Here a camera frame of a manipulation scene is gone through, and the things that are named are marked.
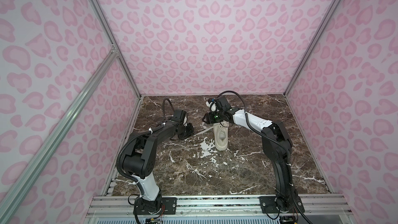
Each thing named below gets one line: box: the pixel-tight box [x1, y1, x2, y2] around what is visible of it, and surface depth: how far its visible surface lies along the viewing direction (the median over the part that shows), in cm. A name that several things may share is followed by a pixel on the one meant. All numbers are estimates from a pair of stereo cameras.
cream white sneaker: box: [213, 120, 230, 151], surface depth 92 cm
